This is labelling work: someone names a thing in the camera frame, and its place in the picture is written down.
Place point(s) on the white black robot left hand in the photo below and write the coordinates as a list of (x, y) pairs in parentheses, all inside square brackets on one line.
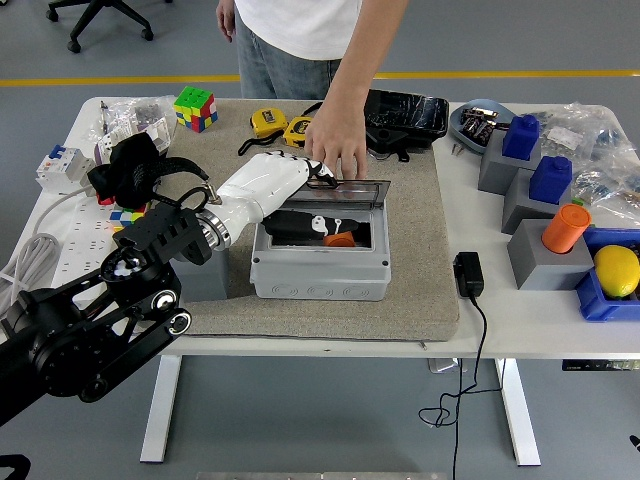
[(265, 185)]

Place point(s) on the person's left hand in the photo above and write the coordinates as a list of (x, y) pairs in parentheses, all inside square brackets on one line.
[(337, 135)]

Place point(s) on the person's right hand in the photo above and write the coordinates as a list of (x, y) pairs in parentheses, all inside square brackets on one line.
[(226, 17)]

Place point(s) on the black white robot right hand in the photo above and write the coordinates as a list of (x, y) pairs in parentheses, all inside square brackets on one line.
[(635, 444)]

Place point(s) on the orange cylinder battery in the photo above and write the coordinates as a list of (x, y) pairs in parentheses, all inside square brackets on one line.
[(340, 241), (565, 230)]

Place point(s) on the grey electrical box clear lid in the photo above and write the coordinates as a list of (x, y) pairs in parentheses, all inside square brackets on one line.
[(320, 272)]

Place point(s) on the person's left forearm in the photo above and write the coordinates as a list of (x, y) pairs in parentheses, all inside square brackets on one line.
[(370, 50)]

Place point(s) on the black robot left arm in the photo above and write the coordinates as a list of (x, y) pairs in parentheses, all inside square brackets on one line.
[(100, 325)]

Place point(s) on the yellow tape measure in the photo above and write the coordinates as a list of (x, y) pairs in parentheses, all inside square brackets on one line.
[(269, 121), (296, 131)]

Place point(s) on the person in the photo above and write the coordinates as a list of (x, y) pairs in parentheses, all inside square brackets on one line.
[(295, 25)]

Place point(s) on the black plastic tray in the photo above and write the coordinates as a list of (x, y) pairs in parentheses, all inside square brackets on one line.
[(420, 115)]

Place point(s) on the black table control panel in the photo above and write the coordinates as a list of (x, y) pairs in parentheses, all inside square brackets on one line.
[(600, 365)]

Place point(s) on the colourful puzzle cube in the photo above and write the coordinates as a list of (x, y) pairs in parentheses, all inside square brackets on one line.
[(195, 107), (127, 217)]

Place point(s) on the grey block holder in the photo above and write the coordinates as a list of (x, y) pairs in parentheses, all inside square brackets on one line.
[(520, 210), (545, 270), (495, 170), (210, 280)]

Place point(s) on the black office chair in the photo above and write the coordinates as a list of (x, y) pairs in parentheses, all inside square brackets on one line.
[(107, 15)]

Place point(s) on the small metal screws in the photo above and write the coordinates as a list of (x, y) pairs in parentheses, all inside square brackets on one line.
[(457, 148)]

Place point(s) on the white table leg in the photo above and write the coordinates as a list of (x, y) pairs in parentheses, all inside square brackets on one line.
[(517, 415), (160, 410)]

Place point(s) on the blue-grey bowl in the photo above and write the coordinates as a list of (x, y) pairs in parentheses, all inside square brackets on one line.
[(462, 136)]

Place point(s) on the clear bag with white parts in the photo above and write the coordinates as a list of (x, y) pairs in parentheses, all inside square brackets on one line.
[(125, 112)]

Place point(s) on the dark small parts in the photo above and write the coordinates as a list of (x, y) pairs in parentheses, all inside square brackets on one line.
[(477, 125)]

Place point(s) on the black cloth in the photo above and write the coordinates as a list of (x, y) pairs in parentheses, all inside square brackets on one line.
[(120, 165)]

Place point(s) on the blue plastic bin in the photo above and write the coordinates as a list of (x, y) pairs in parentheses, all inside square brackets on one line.
[(592, 300)]

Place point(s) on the grey-brown mat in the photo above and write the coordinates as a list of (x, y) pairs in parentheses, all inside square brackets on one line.
[(350, 320)]

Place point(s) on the yellow lemon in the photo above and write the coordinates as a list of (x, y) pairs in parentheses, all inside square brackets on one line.
[(617, 272)]

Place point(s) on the blue bottle-shaped block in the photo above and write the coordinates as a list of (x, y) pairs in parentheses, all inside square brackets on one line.
[(551, 180), (521, 137)]

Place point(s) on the black power adapter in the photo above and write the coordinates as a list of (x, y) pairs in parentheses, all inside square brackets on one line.
[(469, 274)]

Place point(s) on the white circuit breaker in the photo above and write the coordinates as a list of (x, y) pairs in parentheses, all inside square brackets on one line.
[(62, 167)]

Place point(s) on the clear bags of components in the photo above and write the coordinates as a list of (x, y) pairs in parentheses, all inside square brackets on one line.
[(600, 150)]

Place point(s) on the silver bracket under table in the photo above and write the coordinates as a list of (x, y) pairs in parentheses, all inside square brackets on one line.
[(445, 365)]

